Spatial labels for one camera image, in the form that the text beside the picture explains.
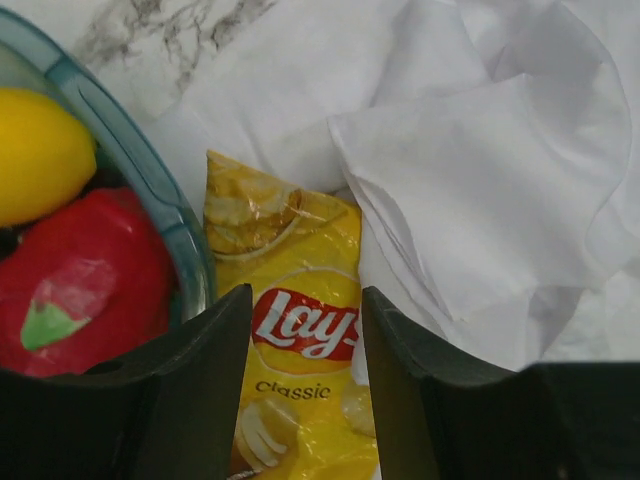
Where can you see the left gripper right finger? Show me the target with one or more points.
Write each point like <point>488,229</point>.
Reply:
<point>441,413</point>

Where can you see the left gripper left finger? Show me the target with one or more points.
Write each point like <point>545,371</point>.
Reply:
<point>166,410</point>

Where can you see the white shirt garment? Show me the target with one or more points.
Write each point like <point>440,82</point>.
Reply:
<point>493,147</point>

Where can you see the yellow Lays chip bag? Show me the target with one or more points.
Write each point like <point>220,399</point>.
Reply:
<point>301,414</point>

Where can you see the yellow lemon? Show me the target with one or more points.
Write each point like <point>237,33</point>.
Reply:
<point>47,156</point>

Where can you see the teal fruit basket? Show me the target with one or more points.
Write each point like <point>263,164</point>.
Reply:
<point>31,59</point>

